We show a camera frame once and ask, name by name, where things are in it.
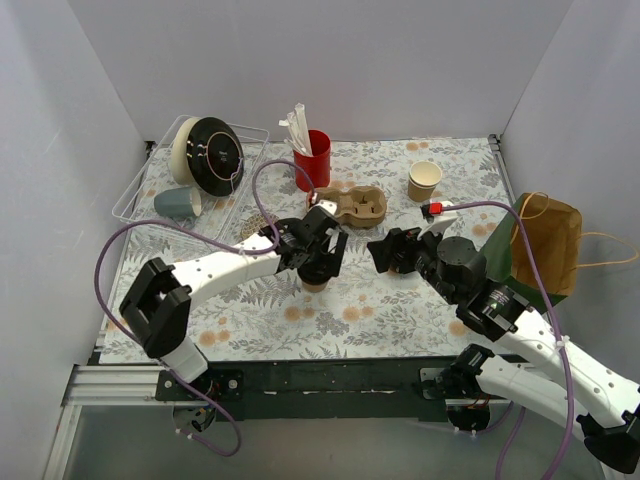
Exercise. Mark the grey blue cup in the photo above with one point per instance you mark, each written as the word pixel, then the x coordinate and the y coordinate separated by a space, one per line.
pixel 184 202

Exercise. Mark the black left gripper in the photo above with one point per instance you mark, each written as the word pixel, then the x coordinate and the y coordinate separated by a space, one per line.
pixel 320 245

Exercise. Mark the red ribbed straw holder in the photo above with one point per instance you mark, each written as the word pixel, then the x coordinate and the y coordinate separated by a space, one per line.
pixel 314 170

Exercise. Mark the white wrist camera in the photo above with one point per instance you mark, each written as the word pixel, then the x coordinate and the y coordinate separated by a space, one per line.
pixel 437 218
pixel 329 207

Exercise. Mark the white wire dish rack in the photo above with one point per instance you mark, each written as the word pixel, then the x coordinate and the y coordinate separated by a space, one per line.
pixel 137 201

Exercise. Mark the cream round plate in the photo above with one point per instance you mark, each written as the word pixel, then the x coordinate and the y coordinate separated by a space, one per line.
pixel 178 163

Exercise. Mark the aluminium frame rail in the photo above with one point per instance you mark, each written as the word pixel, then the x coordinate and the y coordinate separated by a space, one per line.
pixel 111 426

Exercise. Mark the black plastic cup lid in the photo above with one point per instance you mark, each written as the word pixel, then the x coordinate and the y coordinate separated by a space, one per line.
pixel 314 275

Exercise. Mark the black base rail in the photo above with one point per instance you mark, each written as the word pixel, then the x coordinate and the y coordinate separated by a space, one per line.
pixel 339 388

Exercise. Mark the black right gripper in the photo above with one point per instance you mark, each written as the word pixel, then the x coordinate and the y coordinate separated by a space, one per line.
pixel 400 251

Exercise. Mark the white wrapped straw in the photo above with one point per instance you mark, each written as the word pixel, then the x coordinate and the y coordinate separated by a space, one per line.
pixel 301 121
pixel 295 138

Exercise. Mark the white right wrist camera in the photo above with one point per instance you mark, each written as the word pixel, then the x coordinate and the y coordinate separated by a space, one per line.
pixel 437 218

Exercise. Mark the floral tablecloth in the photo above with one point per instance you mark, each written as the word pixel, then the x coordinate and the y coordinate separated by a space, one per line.
pixel 359 314

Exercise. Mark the stack of brown paper cups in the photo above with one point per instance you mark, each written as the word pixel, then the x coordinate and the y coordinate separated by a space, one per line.
pixel 424 177

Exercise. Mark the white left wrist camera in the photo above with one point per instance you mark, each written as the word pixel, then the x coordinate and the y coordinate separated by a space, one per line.
pixel 329 207

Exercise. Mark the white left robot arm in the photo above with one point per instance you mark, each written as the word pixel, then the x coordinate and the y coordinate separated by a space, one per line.
pixel 160 300

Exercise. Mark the green paper bag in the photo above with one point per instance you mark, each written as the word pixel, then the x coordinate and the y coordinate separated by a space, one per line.
pixel 546 248

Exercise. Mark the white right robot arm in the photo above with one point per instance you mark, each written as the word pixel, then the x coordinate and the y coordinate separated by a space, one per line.
pixel 569 386

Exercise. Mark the brown pulp cup carrier stack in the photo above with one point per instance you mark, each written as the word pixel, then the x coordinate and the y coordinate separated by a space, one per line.
pixel 359 206

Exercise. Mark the patterned small bowl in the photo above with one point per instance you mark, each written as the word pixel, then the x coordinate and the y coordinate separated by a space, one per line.
pixel 252 225

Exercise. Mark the black round plate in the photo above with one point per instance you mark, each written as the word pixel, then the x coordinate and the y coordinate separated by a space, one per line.
pixel 215 157

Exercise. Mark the brown paper coffee cup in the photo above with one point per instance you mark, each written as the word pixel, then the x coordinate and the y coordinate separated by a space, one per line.
pixel 314 287

